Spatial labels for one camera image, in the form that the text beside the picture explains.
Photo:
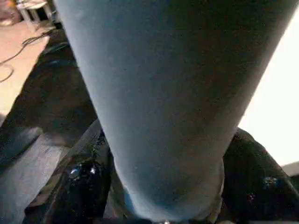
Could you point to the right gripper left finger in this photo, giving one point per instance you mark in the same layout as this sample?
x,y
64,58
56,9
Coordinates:
x,y
77,182

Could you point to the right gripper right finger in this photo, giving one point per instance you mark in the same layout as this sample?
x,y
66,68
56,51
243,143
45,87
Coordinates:
x,y
257,186

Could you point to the white plastic table top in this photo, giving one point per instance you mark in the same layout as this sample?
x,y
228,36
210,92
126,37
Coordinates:
x,y
275,105

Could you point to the white plastic table leg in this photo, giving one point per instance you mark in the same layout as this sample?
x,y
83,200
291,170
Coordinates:
x,y
163,93

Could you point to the black mat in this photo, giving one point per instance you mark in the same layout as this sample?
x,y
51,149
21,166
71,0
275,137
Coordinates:
x,y
46,105

